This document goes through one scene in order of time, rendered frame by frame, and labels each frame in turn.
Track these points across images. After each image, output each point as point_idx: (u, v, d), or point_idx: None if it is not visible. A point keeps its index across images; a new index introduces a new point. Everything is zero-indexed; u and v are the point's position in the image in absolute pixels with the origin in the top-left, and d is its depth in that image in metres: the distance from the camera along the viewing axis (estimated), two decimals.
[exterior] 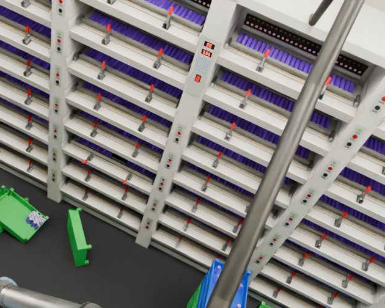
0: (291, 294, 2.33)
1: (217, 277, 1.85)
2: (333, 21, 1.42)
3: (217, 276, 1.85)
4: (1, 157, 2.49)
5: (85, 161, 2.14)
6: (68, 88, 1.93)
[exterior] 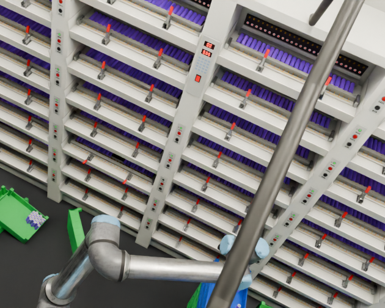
0: (291, 294, 2.33)
1: (123, 162, 2.19)
2: (333, 21, 1.42)
3: (123, 163, 2.19)
4: (1, 157, 2.49)
5: (85, 161, 2.14)
6: (68, 88, 1.93)
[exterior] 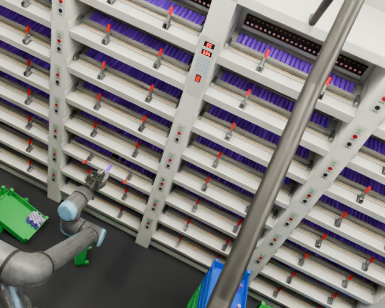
0: (291, 294, 2.33)
1: (123, 162, 2.19)
2: (333, 21, 1.42)
3: (123, 163, 2.19)
4: (1, 157, 2.49)
5: (85, 161, 2.14)
6: (68, 88, 1.93)
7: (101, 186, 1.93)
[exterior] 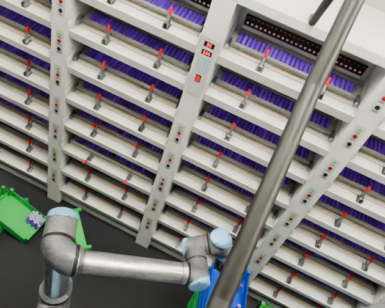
0: (291, 294, 2.33)
1: (123, 162, 2.19)
2: (333, 21, 1.42)
3: (123, 163, 2.19)
4: (1, 157, 2.49)
5: (85, 161, 2.14)
6: (68, 88, 1.93)
7: None
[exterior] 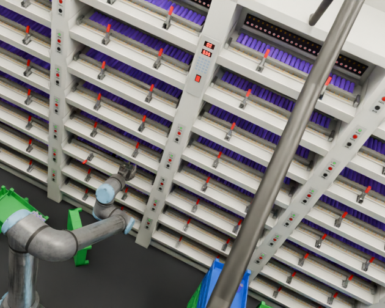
0: (291, 294, 2.33)
1: (124, 161, 2.20)
2: (333, 21, 1.42)
3: (125, 161, 2.20)
4: (1, 157, 2.49)
5: (85, 161, 2.14)
6: (68, 88, 1.93)
7: (131, 176, 2.05)
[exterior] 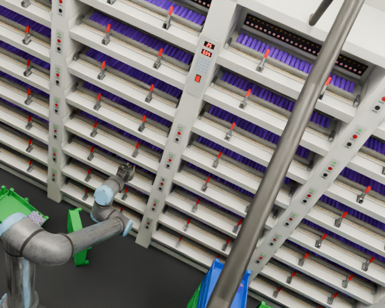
0: (291, 294, 2.33)
1: (124, 161, 2.20)
2: (333, 21, 1.42)
3: (125, 161, 2.20)
4: (1, 157, 2.49)
5: (90, 151, 2.15)
6: (68, 88, 1.93)
7: (129, 178, 2.03)
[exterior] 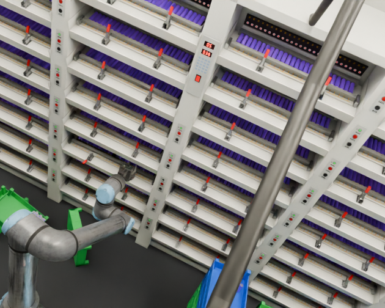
0: (291, 294, 2.33)
1: (124, 161, 2.20)
2: (333, 21, 1.42)
3: (125, 161, 2.20)
4: (1, 157, 2.49)
5: (85, 161, 2.14)
6: (68, 88, 1.93)
7: (131, 177, 2.05)
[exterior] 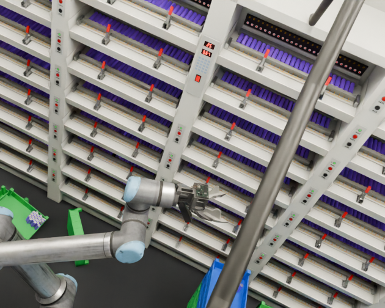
0: (291, 294, 2.33)
1: (124, 161, 2.20)
2: (333, 21, 1.42)
3: (125, 161, 2.20)
4: (1, 157, 2.49)
5: (90, 151, 2.15)
6: (68, 88, 1.93)
7: (197, 211, 1.28)
